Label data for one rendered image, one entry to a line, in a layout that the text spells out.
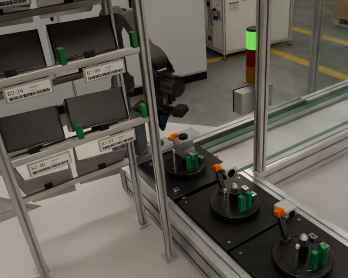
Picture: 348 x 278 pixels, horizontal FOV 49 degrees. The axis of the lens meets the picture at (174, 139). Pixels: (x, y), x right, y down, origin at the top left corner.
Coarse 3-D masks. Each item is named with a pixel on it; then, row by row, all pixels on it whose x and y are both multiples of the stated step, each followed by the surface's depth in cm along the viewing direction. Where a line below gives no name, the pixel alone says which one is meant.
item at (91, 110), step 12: (84, 96) 85; (96, 96) 86; (108, 96) 86; (120, 96) 87; (72, 108) 84; (84, 108) 85; (96, 108) 86; (108, 108) 86; (120, 108) 87; (72, 120) 84; (84, 120) 85; (96, 120) 86; (108, 120) 86
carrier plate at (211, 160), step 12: (168, 156) 136; (204, 156) 134; (144, 168) 130; (168, 180) 123; (180, 180) 122; (192, 180) 122; (204, 180) 121; (216, 180) 121; (168, 192) 117; (180, 192) 117; (192, 192) 117
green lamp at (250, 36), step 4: (248, 32) 105; (252, 32) 104; (248, 36) 106; (252, 36) 105; (248, 40) 106; (252, 40) 105; (248, 44) 107; (252, 44) 106; (248, 48) 107; (252, 48) 106
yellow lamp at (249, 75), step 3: (246, 66) 110; (246, 69) 111; (249, 69) 110; (252, 69) 109; (246, 72) 111; (249, 72) 110; (252, 72) 110; (246, 75) 112; (249, 75) 111; (252, 75) 110; (246, 78) 112; (249, 78) 111; (252, 78) 110; (246, 81) 112; (249, 81) 111; (252, 81) 111
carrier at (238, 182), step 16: (240, 176) 121; (208, 192) 116; (224, 192) 99; (240, 192) 111; (256, 192) 114; (192, 208) 110; (208, 208) 109; (224, 208) 102; (240, 208) 103; (256, 208) 104; (272, 208) 107; (288, 208) 103; (208, 224) 103; (224, 224) 103; (240, 224) 102; (256, 224) 102; (272, 224) 101; (224, 240) 98; (240, 240) 97
